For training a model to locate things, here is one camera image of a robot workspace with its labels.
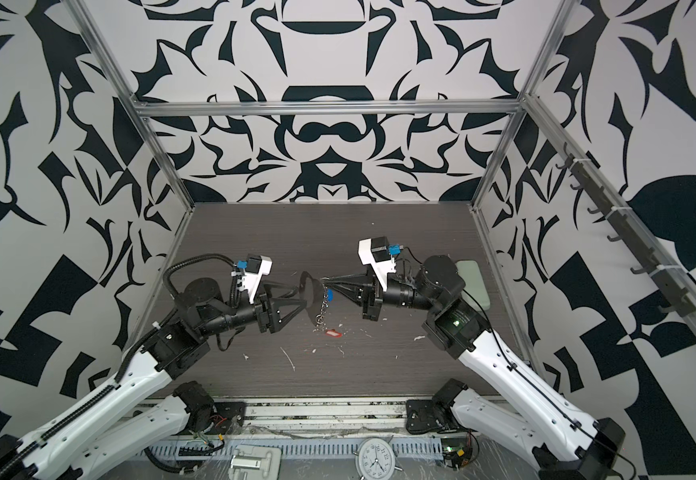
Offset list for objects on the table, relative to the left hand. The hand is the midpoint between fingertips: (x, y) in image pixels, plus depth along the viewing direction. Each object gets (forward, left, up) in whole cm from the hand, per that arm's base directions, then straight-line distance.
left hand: (302, 291), depth 64 cm
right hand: (-5, -7, +10) cm, 13 cm away
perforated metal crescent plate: (-3, -3, +5) cm, 6 cm away
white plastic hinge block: (-27, +12, -27) cm, 40 cm away
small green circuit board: (-27, -34, -30) cm, 53 cm away
